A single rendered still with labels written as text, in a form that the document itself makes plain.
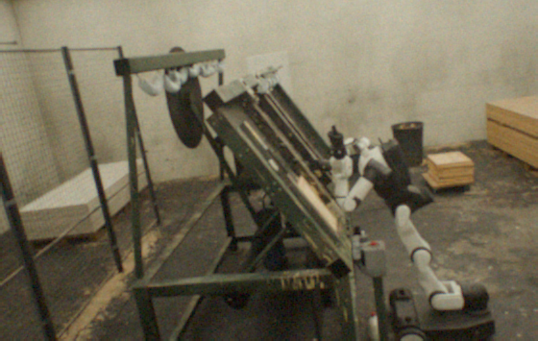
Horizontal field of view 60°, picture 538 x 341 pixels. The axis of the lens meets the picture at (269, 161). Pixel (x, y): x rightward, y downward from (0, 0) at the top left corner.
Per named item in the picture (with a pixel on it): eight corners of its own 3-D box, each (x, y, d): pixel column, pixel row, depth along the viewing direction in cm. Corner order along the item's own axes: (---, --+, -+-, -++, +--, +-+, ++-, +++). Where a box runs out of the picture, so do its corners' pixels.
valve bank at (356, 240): (378, 283, 296) (374, 249, 290) (354, 284, 298) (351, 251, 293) (373, 249, 344) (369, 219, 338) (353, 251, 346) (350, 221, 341)
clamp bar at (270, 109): (335, 198, 371) (359, 182, 364) (241, 83, 358) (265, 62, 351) (335, 194, 380) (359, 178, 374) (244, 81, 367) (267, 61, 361)
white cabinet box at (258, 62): (304, 186, 712) (284, 51, 663) (267, 191, 718) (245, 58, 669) (304, 175, 771) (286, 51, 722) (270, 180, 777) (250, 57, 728)
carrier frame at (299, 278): (362, 387, 289) (348, 267, 269) (157, 391, 314) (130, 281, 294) (354, 239, 498) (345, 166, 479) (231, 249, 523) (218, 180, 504)
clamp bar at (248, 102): (334, 221, 326) (362, 202, 319) (227, 88, 313) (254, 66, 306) (334, 215, 335) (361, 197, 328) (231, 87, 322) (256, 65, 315)
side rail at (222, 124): (325, 265, 271) (340, 255, 268) (204, 119, 259) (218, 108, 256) (325, 260, 277) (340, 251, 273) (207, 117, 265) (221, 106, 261)
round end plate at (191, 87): (185, 158, 331) (162, 46, 313) (178, 159, 332) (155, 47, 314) (214, 136, 407) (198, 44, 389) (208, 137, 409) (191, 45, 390)
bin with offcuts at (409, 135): (430, 165, 714) (427, 125, 699) (397, 170, 720) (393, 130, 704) (422, 158, 764) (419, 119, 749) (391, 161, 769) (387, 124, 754)
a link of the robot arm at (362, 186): (348, 210, 295) (368, 182, 293) (355, 216, 282) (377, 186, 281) (334, 201, 292) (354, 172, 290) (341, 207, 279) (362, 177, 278)
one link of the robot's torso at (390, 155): (415, 173, 321) (390, 130, 316) (423, 188, 289) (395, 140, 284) (377, 192, 329) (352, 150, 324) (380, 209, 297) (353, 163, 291)
